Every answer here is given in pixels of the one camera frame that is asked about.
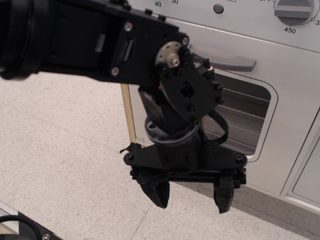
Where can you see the black cable tie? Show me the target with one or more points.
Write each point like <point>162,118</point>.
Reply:
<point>132,147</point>

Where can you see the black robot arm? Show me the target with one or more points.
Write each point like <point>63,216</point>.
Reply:
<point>108,41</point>

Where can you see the grey temperature knob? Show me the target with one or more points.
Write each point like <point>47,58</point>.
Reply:
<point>294,12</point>

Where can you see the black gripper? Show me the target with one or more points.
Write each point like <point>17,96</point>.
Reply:
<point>186,157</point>

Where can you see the round dark push button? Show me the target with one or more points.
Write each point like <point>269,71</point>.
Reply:
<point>218,8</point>

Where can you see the white oven door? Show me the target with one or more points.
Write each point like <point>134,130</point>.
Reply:
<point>273,112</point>

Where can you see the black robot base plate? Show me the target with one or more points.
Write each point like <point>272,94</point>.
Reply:
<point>28,229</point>

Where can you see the wooden oven leg post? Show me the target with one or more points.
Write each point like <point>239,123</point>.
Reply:
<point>125,91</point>

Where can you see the grey oven door handle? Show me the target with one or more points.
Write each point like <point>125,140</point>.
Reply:
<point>236,63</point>

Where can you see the white toy oven cabinet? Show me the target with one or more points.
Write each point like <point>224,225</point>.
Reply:
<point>201,12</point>

